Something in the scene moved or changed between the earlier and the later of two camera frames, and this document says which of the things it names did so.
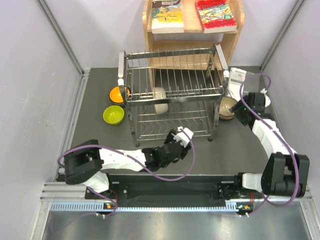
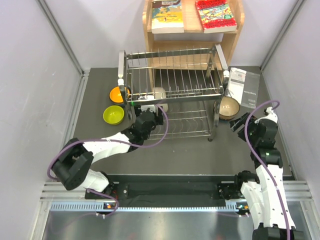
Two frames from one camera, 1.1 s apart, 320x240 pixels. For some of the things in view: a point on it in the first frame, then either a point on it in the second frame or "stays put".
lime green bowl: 113,114 stays put
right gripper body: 240,112 → 253,138
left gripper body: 185,150 → 157,120
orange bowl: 115,96 stays put
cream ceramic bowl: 160,93 stays put
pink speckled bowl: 226,103 stays put
